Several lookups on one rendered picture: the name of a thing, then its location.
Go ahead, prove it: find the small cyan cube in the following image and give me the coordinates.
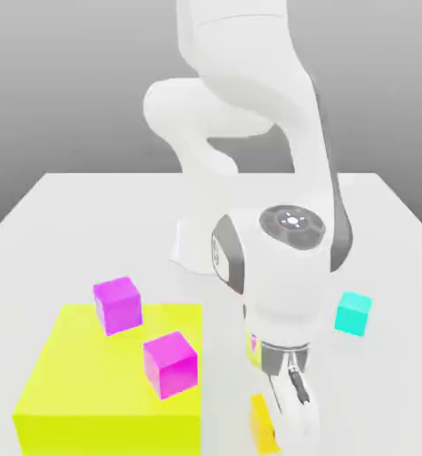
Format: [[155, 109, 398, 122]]
[[333, 290, 373, 338]]

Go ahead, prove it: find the small magenta cube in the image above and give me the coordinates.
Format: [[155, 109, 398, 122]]
[[92, 275, 144, 338], [142, 330, 199, 401]]

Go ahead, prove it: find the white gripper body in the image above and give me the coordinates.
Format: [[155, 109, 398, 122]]
[[266, 374, 321, 444]]

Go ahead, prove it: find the large yellow box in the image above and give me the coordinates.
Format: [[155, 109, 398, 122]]
[[12, 302, 204, 456]]

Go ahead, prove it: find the small orange cube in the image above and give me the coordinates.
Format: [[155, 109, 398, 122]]
[[248, 393, 282, 456]]

